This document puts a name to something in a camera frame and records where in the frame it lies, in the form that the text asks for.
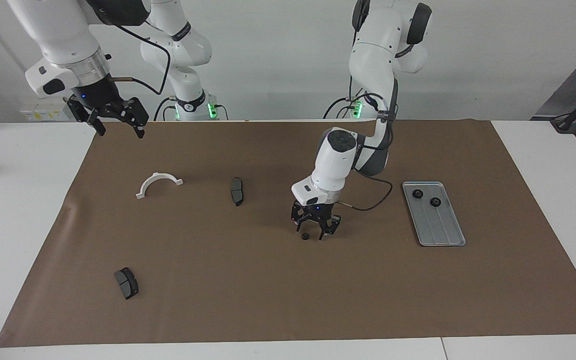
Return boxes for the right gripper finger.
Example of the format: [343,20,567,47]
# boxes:
[118,97,150,139]
[67,100,106,137]

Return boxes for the silver metal tray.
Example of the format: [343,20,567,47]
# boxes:
[401,181,467,248]

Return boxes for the brown paper table mat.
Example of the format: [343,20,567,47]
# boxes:
[0,119,576,348]

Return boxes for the long dark brake pad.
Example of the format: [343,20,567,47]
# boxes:
[230,176,245,207]

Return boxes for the short dark brake pad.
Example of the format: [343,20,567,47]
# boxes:
[114,267,140,301]

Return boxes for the black base cable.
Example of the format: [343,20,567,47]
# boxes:
[323,75,371,120]
[154,96,176,122]

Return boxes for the white wall socket box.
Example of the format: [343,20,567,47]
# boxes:
[19,96,76,122]

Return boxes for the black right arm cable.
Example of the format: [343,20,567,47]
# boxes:
[108,20,173,97]

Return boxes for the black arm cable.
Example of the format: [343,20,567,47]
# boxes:
[108,20,173,97]
[337,90,395,212]

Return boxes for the white half-ring plastic clamp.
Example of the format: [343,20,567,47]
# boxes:
[135,171,185,200]

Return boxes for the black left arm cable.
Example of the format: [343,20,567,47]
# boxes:
[337,90,395,212]

